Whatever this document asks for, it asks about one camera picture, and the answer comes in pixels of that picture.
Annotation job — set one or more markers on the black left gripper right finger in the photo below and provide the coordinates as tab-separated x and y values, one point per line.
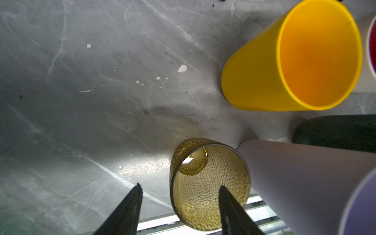
234	219

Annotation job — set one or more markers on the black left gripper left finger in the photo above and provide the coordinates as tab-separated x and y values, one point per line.
125	218

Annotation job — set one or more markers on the red white mug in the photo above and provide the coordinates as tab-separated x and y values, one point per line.
367	79

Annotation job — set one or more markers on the white green mug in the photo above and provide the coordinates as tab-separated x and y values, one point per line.
351	132

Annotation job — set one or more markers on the olive green glass cup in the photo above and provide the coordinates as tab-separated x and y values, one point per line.
199	167

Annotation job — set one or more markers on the lavender cup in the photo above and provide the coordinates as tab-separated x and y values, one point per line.
315	190

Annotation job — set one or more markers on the yellow mug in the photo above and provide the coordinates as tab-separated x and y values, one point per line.
309	59

